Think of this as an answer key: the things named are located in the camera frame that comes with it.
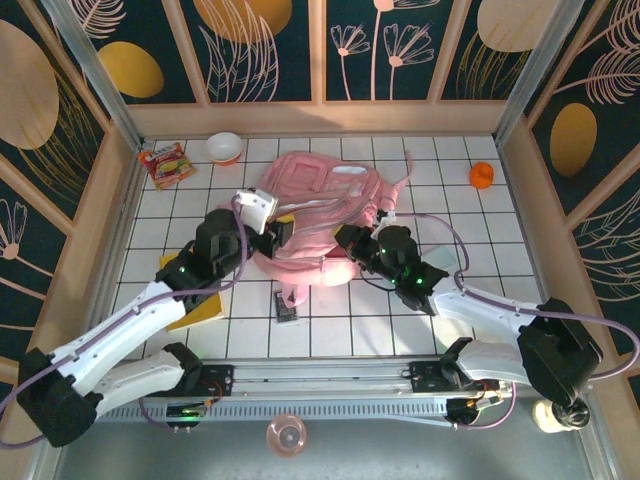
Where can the pink backpack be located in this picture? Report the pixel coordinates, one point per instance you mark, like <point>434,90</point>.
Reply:
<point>310,200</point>

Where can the black calculator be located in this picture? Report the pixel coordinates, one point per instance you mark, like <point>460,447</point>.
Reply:
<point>286,307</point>

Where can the yellow book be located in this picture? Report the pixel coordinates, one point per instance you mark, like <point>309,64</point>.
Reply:
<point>205,312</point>

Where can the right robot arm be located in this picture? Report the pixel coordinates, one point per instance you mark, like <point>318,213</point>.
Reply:
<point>480,305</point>

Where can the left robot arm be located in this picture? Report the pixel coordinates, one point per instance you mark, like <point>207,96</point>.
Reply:
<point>125,325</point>

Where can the orange snack packet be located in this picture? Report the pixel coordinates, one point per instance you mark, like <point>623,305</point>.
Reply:
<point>167,166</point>

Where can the white and orange bowl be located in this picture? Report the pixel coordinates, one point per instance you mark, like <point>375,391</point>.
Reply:
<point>223,147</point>

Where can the orange toy fruit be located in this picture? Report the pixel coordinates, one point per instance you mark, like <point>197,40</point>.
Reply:
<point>482,175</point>

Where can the pink plastic cup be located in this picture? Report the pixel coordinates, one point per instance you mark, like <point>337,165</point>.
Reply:
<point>286,435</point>

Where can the white bottle with black cap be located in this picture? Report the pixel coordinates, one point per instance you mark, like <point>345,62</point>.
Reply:
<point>547,417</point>

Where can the metal base rail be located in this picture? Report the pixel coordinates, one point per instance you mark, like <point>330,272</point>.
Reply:
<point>320,377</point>

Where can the aluminium frame post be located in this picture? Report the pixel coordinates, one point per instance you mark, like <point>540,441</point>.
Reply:
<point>540,65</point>
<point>100,75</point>

